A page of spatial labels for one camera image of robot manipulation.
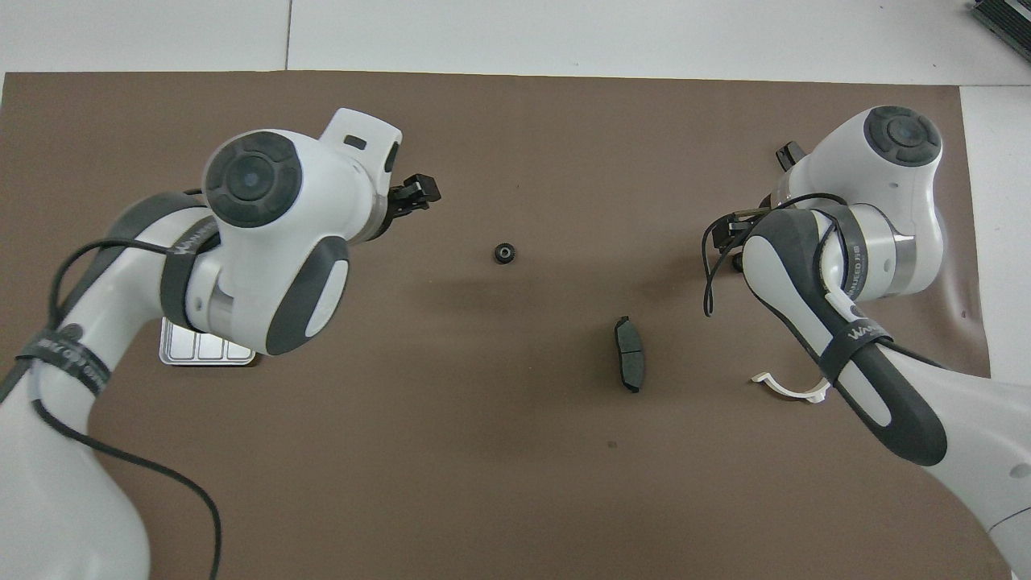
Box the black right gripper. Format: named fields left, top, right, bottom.
left=717, top=209, right=762, bottom=247

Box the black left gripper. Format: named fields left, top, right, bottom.
left=375, top=174, right=442, bottom=238

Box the grey metal tray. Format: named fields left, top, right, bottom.
left=159, top=317, right=257, bottom=368

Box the slim dark grey brake pad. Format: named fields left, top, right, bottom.
left=614, top=316, right=646, bottom=394

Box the brown table mat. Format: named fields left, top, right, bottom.
left=0, top=71, right=992, bottom=580

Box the black ridged device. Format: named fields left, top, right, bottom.
left=971, top=0, right=1031, bottom=61

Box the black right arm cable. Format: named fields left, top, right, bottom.
left=701, top=193, right=848, bottom=319

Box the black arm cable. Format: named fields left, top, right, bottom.
left=0, top=234, right=223, bottom=580
left=701, top=193, right=848, bottom=319

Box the white curved plastic bracket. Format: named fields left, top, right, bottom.
left=751, top=371, right=832, bottom=404

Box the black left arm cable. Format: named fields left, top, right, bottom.
left=0, top=234, right=223, bottom=580

